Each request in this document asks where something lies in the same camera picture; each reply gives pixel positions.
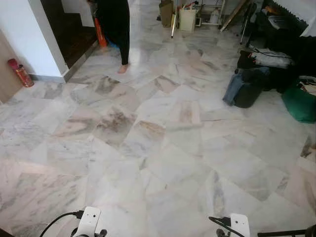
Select white wire rack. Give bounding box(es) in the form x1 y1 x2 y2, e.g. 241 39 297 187
197 0 227 28

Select white stick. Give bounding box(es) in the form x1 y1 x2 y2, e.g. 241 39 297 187
171 12 177 39

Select white grey pouch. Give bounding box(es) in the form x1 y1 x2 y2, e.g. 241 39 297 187
251 49 295 70

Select red fire extinguisher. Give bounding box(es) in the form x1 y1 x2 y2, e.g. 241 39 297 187
7 58 34 88

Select wooden board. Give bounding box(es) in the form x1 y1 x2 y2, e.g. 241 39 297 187
220 0 248 32

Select orange plastic object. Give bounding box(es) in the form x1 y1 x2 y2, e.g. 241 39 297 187
94 17 108 48

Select green fabric bag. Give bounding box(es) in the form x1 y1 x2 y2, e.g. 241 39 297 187
281 81 316 124

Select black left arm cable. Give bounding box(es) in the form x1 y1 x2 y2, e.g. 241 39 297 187
39 211 84 237

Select brown paper bag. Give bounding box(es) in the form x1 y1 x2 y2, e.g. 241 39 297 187
159 0 174 28

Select white lace tablecloth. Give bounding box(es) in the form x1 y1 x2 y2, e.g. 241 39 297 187
272 0 316 38

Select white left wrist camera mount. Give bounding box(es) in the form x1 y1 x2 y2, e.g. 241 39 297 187
77 206 102 237

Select blue jeans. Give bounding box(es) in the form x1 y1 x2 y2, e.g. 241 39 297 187
222 72 245 107

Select beige tote bag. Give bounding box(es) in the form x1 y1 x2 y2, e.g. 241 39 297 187
179 6 198 33

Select barefoot person in black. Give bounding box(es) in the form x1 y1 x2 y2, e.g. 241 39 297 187
88 0 131 75

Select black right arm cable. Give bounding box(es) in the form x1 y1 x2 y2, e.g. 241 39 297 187
208 216 245 237

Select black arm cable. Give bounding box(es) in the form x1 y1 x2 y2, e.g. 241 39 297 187
208 216 245 237
39 211 84 237

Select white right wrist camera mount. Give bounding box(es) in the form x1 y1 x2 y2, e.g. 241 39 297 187
230 213 250 237

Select black luggage pile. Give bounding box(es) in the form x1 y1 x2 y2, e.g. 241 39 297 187
237 5 316 92

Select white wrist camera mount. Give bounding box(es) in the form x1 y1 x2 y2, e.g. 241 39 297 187
230 213 250 237
77 206 102 237

